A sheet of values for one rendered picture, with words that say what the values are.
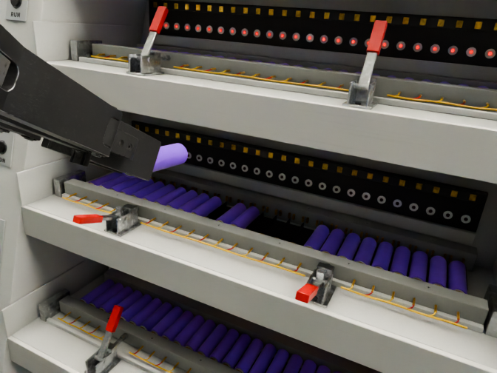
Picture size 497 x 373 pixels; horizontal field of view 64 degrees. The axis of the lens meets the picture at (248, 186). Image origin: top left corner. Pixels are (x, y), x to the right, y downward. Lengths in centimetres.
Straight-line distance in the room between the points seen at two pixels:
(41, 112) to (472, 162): 33
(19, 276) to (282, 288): 41
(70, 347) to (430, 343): 49
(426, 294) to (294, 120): 22
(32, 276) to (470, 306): 59
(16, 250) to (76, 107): 49
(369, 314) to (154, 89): 34
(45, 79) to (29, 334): 57
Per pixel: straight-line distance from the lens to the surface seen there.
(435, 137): 39
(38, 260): 70
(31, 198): 65
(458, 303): 46
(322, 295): 44
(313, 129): 41
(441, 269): 51
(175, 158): 33
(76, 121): 19
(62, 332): 70
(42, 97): 18
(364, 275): 45
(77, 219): 49
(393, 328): 43
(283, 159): 58
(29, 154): 63
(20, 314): 72
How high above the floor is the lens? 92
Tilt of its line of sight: 8 degrees down
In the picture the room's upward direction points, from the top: 11 degrees clockwise
